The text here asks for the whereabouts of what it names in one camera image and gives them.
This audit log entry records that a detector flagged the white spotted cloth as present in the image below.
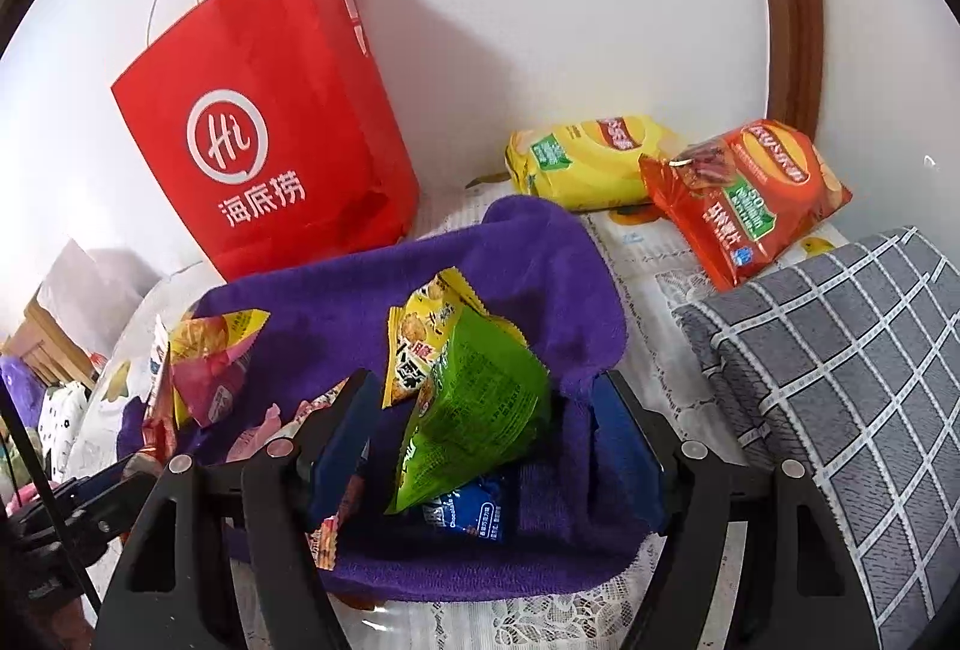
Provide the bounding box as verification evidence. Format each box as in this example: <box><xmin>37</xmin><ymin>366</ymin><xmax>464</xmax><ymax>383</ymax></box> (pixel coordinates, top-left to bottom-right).
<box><xmin>37</xmin><ymin>380</ymin><xmax>95</xmax><ymax>464</ymax></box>

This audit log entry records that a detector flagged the blue snack packet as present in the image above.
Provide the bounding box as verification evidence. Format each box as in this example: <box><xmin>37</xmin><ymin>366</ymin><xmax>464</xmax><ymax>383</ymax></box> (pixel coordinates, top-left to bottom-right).
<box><xmin>401</xmin><ymin>476</ymin><xmax>515</xmax><ymax>546</ymax></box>

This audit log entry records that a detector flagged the wooden furniture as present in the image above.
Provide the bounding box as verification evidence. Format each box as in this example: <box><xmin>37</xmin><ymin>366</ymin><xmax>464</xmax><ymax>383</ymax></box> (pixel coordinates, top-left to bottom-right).
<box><xmin>0</xmin><ymin>297</ymin><xmax>106</xmax><ymax>389</ymax></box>

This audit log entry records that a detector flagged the pink and yellow snack packet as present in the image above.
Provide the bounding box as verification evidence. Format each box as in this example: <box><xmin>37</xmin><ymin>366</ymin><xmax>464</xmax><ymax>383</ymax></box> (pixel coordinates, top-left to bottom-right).
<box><xmin>166</xmin><ymin>309</ymin><xmax>271</xmax><ymax>428</ymax></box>

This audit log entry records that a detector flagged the orange snack packet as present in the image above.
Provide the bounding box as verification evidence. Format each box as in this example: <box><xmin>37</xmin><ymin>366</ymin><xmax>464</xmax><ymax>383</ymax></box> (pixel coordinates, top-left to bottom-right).
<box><xmin>307</xmin><ymin>462</ymin><xmax>372</xmax><ymax>572</ymax></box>

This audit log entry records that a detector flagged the grey checked cushion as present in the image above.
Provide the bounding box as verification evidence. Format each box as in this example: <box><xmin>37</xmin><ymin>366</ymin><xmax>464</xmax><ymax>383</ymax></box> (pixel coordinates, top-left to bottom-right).
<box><xmin>671</xmin><ymin>226</ymin><xmax>960</xmax><ymax>650</ymax></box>

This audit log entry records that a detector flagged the red paper shopping bag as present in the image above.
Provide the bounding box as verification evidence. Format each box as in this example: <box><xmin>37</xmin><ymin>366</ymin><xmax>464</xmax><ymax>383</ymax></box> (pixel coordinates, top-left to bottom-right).
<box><xmin>111</xmin><ymin>0</ymin><xmax>421</xmax><ymax>284</ymax></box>

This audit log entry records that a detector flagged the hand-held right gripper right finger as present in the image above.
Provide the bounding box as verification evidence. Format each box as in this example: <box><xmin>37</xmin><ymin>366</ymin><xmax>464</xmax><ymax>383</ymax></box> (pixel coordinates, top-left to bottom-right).
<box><xmin>592</xmin><ymin>369</ymin><xmax>878</xmax><ymax>650</ymax></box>

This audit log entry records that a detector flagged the purple cloth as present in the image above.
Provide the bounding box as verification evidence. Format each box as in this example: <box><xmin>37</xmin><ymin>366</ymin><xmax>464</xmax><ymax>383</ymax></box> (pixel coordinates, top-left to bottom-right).
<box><xmin>0</xmin><ymin>356</ymin><xmax>42</xmax><ymax>430</ymax></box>

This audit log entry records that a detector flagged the red chip bag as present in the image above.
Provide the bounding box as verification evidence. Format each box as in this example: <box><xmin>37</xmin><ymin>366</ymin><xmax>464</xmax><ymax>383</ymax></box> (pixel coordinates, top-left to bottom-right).
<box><xmin>637</xmin><ymin>119</ymin><xmax>854</xmax><ymax>293</ymax></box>

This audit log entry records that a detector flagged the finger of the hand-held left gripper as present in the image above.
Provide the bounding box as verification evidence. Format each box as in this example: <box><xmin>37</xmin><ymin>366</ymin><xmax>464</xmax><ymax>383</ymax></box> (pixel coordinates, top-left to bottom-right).
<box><xmin>45</xmin><ymin>462</ymin><xmax>162</xmax><ymax>523</ymax></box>

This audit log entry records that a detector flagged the green snack packet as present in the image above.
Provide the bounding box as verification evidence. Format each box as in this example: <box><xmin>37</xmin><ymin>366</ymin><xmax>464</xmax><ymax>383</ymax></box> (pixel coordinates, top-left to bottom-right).
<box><xmin>384</xmin><ymin>305</ymin><xmax>552</xmax><ymax>516</ymax></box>

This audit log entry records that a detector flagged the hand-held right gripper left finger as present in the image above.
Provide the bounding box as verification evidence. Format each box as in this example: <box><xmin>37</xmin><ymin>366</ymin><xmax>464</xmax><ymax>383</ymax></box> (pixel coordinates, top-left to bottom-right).
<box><xmin>94</xmin><ymin>369</ymin><xmax>383</xmax><ymax>650</ymax></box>

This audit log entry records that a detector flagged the white snack packet red print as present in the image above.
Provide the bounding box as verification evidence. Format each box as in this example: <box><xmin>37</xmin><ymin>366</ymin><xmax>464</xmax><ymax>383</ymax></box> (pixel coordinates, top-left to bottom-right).
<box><xmin>225</xmin><ymin>380</ymin><xmax>350</xmax><ymax>464</ymax></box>

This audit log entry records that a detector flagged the purple cloth basket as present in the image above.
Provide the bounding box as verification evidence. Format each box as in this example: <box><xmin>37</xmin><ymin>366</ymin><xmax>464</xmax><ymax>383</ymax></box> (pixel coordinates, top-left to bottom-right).
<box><xmin>116</xmin><ymin>194</ymin><xmax>661</xmax><ymax>602</ymax></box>

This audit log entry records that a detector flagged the yellow chip bag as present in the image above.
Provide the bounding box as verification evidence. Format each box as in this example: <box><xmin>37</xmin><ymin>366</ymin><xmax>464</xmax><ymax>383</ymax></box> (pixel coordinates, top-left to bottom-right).
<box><xmin>504</xmin><ymin>112</ymin><xmax>687</xmax><ymax>212</ymax></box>

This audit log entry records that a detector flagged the black tripod leg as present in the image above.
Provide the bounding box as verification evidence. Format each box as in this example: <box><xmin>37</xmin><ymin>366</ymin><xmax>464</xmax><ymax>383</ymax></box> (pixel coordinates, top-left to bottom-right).
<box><xmin>0</xmin><ymin>384</ymin><xmax>102</xmax><ymax>610</ymax></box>

